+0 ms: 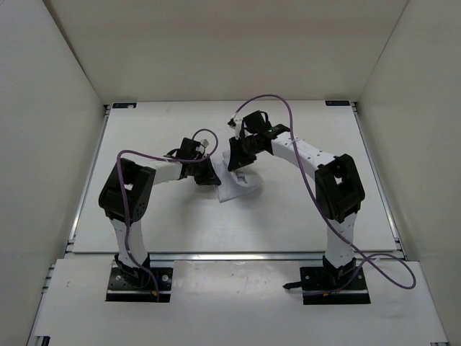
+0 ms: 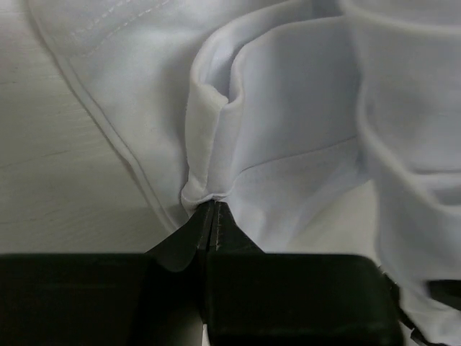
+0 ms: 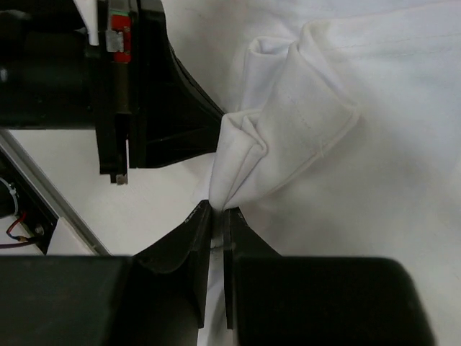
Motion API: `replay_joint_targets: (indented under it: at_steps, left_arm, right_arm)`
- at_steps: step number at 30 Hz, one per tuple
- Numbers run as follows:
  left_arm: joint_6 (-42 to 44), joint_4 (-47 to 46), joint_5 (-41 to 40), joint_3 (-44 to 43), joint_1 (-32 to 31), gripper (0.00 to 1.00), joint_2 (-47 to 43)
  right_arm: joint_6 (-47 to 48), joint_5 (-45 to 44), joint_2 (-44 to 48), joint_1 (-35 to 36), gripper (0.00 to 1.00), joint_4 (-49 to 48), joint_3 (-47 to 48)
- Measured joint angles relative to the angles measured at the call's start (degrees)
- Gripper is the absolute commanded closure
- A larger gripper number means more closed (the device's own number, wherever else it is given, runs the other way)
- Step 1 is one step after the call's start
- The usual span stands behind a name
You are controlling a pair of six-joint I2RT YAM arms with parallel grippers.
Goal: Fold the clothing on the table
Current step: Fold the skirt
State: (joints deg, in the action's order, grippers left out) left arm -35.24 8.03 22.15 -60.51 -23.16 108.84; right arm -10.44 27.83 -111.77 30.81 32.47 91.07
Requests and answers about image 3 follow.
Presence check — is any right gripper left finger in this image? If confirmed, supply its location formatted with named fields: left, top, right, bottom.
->
left=135, top=200, right=212, bottom=329

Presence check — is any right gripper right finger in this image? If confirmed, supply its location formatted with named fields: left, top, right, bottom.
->
left=221, top=208, right=280, bottom=330

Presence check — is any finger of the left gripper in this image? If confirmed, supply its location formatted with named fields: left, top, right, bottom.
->
left=136, top=1, right=223, bottom=169

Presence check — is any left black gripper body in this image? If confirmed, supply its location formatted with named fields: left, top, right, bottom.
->
left=1, top=1, right=140, bottom=184

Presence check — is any white skirt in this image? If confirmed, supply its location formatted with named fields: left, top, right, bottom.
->
left=164, top=1, right=460, bottom=345

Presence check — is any aluminium front rail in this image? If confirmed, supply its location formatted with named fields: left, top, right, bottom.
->
left=1, top=130, right=110, bottom=256

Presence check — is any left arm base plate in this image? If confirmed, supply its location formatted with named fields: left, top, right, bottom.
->
left=1, top=149, right=58, bottom=254

